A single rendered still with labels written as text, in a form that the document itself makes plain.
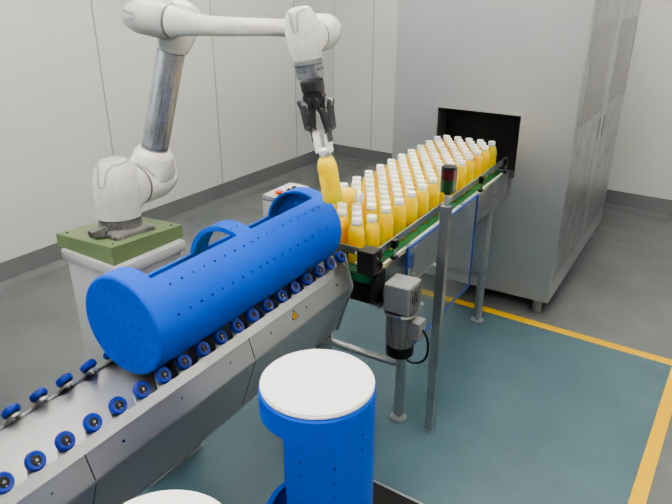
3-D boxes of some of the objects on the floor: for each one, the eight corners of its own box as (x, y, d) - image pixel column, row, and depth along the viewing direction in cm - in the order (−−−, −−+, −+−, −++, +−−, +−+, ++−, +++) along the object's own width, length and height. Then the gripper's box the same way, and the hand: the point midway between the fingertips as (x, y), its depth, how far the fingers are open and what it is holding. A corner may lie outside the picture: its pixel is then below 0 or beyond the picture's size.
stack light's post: (423, 430, 291) (439, 206, 246) (427, 425, 294) (443, 203, 249) (431, 433, 289) (449, 207, 244) (434, 428, 292) (453, 205, 247)
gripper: (283, 83, 197) (297, 156, 206) (326, 79, 187) (339, 156, 197) (297, 78, 202) (310, 149, 211) (339, 74, 193) (352, 148, 202)
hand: (322, 142), depth 203 cm, fingers closed on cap, 4 cm apart
